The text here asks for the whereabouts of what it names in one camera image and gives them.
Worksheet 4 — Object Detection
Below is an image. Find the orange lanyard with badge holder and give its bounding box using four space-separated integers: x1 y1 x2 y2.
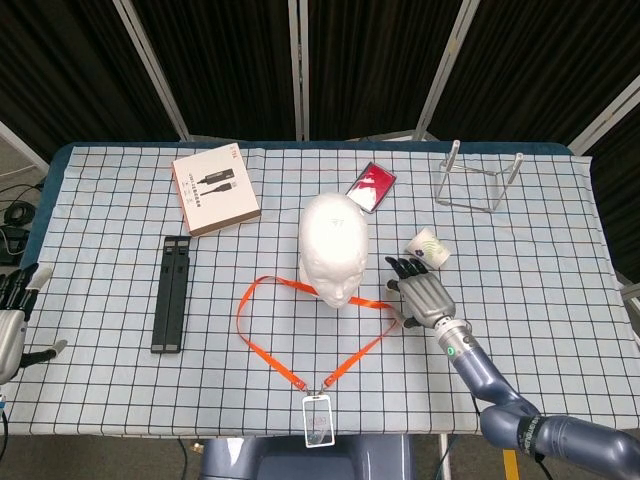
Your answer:
236 276 409 449

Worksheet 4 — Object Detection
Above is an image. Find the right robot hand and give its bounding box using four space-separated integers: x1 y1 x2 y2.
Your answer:
383 254 459 331

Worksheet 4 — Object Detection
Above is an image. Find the white foam mannequin head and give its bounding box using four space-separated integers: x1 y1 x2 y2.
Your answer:
298 193 371 310

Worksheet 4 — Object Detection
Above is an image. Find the metal wire stand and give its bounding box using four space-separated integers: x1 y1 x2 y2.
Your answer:
433 139 525 214

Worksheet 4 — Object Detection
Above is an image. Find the red and white phone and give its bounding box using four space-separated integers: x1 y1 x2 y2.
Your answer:
344 160 399 216

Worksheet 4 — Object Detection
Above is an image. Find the white cable product box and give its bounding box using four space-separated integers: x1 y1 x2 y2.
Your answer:
171 143 263 238

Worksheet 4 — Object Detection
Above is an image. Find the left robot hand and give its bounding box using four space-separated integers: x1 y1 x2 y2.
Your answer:
0 263 69 386

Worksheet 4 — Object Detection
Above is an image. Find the black folding screen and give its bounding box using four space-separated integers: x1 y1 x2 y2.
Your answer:
0 0 640 156

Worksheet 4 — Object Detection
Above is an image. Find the black folding stand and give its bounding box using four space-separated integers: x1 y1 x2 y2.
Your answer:
150 234 192 355

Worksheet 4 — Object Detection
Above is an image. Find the checked tablecloth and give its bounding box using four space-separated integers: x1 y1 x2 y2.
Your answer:
0 142 640 439

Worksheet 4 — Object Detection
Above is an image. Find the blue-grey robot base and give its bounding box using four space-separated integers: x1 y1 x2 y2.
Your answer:
199 433 416 480

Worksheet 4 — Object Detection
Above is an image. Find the black coiled cable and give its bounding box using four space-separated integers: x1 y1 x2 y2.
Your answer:
3 201 35 225

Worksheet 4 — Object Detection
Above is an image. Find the black power adapter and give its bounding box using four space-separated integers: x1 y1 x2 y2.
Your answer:
0 224 27 267

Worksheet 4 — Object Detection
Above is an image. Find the white table leg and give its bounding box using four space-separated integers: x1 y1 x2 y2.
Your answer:
438 433 453 480

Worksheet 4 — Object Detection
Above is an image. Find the flower print paper cup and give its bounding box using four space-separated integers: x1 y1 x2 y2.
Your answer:
404 227 451 270

